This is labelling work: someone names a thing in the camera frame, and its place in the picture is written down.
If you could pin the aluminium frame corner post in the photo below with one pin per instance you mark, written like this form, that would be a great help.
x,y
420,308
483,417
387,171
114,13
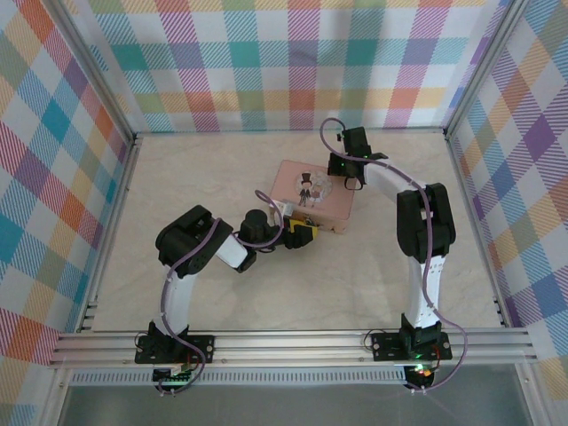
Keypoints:
x,y
95,66
483,66

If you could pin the pink wedding print tin box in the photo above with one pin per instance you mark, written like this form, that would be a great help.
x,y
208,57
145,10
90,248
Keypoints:
x,y
324,195

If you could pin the green left controller board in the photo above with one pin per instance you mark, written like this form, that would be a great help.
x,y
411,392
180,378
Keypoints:
x,y
175,373

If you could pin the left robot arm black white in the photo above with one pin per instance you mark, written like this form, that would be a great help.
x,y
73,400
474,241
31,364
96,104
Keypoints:
x,y
186,248

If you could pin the orange-lit right controller board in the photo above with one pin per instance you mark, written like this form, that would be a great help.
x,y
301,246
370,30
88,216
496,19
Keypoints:
x,y
419,370

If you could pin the aluminium frame rear rail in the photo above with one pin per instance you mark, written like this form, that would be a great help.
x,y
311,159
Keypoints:
x,y
288,130

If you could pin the aluminium frame side rail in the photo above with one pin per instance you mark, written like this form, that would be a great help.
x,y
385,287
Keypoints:
x,y
477,231
111,231

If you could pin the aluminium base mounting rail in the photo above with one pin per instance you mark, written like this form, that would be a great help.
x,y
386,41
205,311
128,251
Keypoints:
x,y
288,346

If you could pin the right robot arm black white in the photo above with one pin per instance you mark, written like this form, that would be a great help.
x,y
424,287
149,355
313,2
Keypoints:
x,y
423,222

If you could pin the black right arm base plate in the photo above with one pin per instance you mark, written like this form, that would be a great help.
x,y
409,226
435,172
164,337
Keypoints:
x,y
386,344

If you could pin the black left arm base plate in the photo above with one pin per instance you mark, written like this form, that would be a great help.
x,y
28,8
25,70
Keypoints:
x,y
199,348

